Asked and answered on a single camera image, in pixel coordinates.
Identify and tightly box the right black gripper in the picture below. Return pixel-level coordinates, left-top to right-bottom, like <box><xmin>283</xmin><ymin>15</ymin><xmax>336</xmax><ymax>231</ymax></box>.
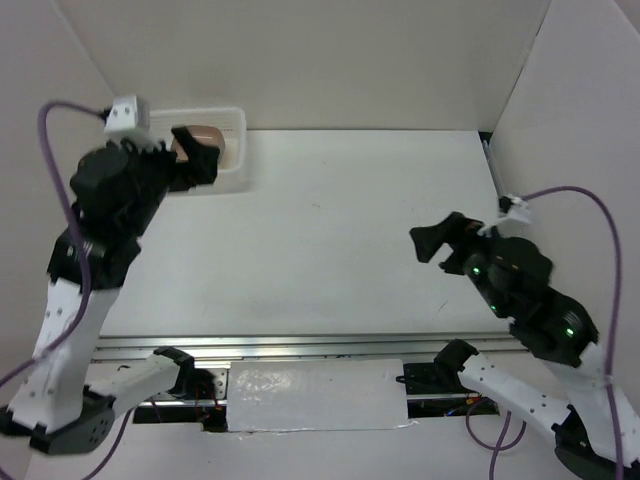
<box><xmin>407</xmin><ymin>208</ymin><xmax>510</xmax><ymax>316</ymax></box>

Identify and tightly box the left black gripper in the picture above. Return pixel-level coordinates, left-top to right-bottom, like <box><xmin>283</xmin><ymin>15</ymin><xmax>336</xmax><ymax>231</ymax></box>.
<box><xmin>122</xmin><ymin>124</ymin><xmax>221</xmax><ymax>235</ymax></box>

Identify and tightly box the brown plate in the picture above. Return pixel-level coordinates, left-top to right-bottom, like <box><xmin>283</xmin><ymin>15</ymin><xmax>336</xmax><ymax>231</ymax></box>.
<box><xmin>171</xmin><ymin>125</ymin><xmax>226</xmax><ymax>162</ymax></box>

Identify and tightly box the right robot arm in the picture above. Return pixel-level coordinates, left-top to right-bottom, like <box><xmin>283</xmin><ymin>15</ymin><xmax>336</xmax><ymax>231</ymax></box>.
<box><xmin>409</xmin><ymin>212</ymin><xmax>639</xmax><ymax>479</ymax></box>

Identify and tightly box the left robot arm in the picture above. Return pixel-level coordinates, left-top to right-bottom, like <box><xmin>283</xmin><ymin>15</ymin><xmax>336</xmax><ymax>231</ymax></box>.
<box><xmin>1</xmin><ymin>126</ymin><xmax>225</xmax><ymax>456</ymax></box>

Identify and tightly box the white plastic bin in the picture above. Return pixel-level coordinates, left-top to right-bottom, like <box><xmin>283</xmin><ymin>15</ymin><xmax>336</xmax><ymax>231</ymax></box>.
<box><xmin>150</xmin><ymin>106</ymin><xmax>249</xmax><ymax>196</ymax></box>

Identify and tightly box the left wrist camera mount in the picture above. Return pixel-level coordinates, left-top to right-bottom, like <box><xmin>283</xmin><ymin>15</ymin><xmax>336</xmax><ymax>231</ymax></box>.
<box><xmin>104</xmin><ymin>95</ymin><xmax>150</xmax><ymax>134</ymax></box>

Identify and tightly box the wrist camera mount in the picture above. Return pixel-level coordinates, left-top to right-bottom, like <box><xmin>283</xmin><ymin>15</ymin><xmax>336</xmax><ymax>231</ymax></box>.
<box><xmin>478</xmin><ymin>194</ymin><xmax>532</xmax><ymax>237</ymax></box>
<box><xmin>104</xmin><ymin>95</ymin><xmax>150</xmax><ymax>134</ymax></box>

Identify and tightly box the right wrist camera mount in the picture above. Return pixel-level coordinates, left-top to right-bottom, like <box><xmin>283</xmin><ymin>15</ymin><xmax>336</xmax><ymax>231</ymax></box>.
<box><xmin>478</xmin><ymin>194</ymin><xmax>532</xmax><ymax>237</ymax></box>

